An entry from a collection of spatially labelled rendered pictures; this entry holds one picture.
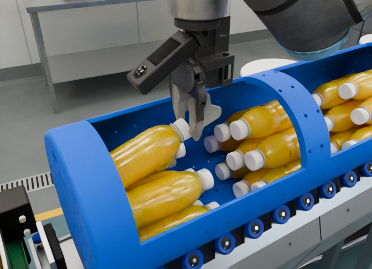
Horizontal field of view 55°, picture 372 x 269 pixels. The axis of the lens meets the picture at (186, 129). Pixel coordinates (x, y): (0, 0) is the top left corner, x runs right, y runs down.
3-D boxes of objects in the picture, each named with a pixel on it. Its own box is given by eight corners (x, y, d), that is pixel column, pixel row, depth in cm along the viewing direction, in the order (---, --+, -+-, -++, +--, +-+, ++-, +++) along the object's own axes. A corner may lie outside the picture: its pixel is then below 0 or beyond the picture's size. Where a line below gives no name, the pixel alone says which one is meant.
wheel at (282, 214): (293, 207, 78) (287, 206, 79) (277, 200, 76) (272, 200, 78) (289, 227, 76) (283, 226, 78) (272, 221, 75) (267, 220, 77)
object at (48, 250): (77, 303, 64) (64, 257, 57) (63, 309, 63) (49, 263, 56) (62, 262, 71) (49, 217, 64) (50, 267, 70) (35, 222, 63)
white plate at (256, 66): (225, 76, 120) (225, 79, 121) (304, 99, 106) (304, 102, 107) (263, 52, 139) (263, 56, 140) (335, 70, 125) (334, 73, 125)
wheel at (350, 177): (360, 172, 87) (352, 172, 89) (346, 166, 86) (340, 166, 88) (356, 190, 86) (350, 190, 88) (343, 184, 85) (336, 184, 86)
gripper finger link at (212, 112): (227, 138, 63) (224, 88, 60) (199, 148, 61) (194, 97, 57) (217, 132, 66) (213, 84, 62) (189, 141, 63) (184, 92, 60)
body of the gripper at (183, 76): (233, 88, 61) (238, 16, 54) (190, 101, 57) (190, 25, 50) (207, 73, 66) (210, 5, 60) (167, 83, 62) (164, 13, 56)
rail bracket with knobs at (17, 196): (42, 241, 79) (31, 207, 73) (7, 255, 75) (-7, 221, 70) (32, 213, 86) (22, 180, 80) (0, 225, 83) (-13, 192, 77)
